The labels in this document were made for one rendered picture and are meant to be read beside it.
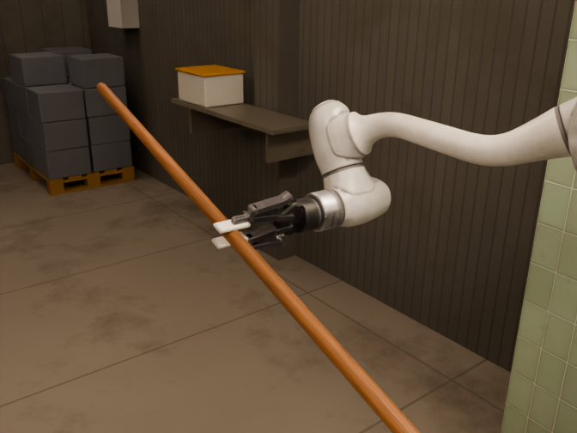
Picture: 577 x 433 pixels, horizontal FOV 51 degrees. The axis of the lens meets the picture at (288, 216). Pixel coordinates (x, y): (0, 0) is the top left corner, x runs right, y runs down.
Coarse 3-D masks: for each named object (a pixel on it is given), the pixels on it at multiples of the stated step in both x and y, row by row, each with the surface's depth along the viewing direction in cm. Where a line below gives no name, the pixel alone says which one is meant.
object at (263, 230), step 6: (270, 222) 129; (264, 228) 128; (270, 228) 128; (282, 228) 128; (288, 228) 128; (246, 234) 126; (252, 234) 126; (258, 234) 126; (264, 234) 126; (270, 234) 127; (276, 234) 127; (252, 240) 125; (258, 240) 126
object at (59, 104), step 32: (32, 64) 579; (64, 64) 598; (96, 64) 574; (32, 96) 567; (64, 96) 565; (96, 96) 583; (32, 128) 588; (64, 128) 574; (96, 128) 593; (128, 128) 613; (32, 160) 615; (64, 160) 583; (96, 160) 602; (128, 160) 624; (64, 192) 591
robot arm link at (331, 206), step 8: (312, 192) 132; (320, 192) 132; (328, 192) 132; (336, 192) 133; (320, 200) 130; (328, 200) 130; (336, 200) 131; (320, 208) 130; (328, 208) 130; (336, 208) 131; (320, 216) 130; (328, 216) 130; (336, 216) 131; (320, 224) 131; (328, 224) 131; (336, 224) 133
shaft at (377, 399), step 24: (144, 144) 149; (168, 168) 139; (192, 192) 131; (216, 216) 124; (240, 240) 118; (264, 264) 112; (288, 288) 108; (288, 312) 105; (312, 336) 100; (336, 360) 96; (360, 384) 92; (384, 408) 88; (408, 432) 85
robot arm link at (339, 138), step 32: (320, 128) 135; (352, 128) 132; (384, 128) 130; (416, 128) 126; (448, 128) 124; (544, 128) 111; (320, 160) 137; (352, 160) 135; (480, 160) 120; (512, 160) 117
